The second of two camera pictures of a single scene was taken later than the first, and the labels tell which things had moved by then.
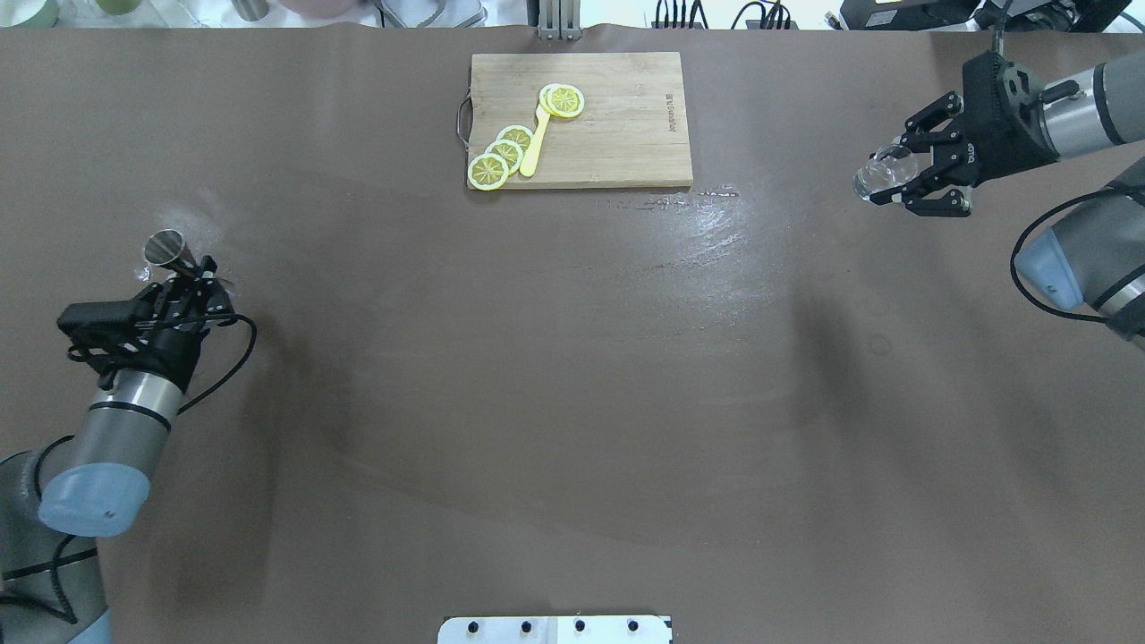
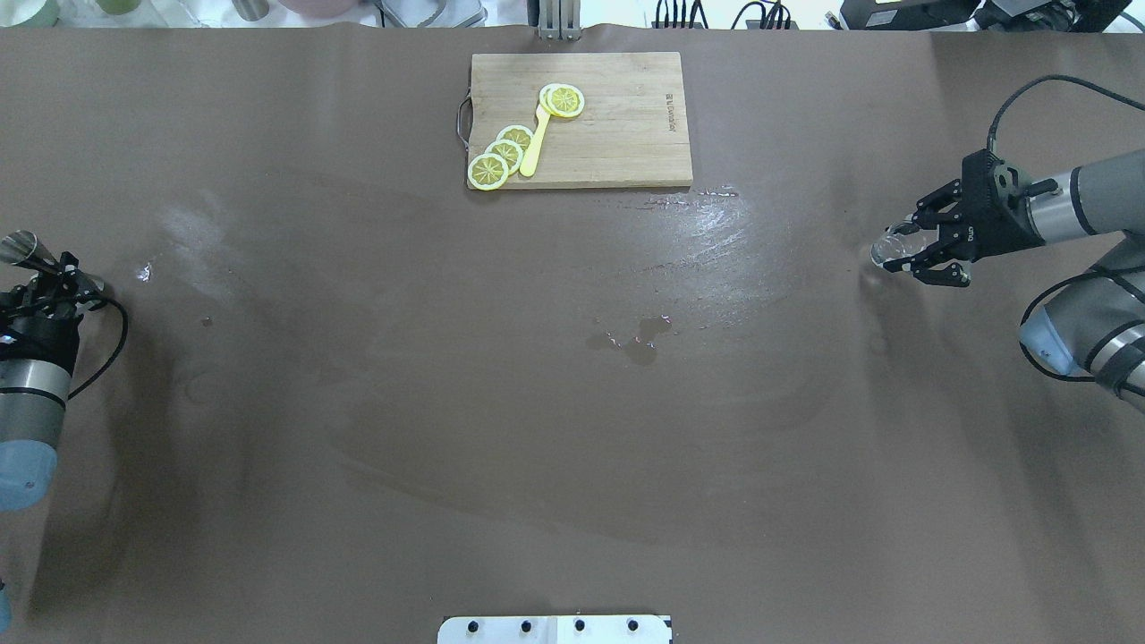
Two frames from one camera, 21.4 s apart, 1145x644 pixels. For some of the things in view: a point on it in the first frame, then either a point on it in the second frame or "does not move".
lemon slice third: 518,133 does not move
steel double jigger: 167,248 to 21,245
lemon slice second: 508,150 does not move
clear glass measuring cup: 883,173 to 891,246
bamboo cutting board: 631,131 does not move
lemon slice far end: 487,172 does not move
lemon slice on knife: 562,100 does not move
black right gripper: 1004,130 to 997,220
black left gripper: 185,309 to 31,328
